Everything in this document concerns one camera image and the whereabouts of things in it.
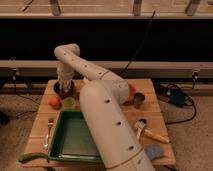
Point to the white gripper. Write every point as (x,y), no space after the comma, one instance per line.
(65,82)

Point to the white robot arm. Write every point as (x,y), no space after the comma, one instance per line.
(100,102)

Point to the purple bowl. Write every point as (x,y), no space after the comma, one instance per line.
(61,93)

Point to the orange bowl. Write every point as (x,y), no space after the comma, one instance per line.
(132,91)

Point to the green lime cup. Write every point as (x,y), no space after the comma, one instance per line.
(68,102)

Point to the orange fruit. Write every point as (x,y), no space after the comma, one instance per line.
(55,102)

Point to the silver fork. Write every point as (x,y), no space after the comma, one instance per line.
(49,126)

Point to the green plastic tray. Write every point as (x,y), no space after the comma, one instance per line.
(72,141)

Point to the dark metal cup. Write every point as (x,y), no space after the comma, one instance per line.
(138,100)

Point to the green chili pepper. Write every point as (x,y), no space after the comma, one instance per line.
(31,156)

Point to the blue sponge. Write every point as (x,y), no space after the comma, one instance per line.
(153,151)

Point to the black power adapter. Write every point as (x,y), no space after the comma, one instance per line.
(177,97)

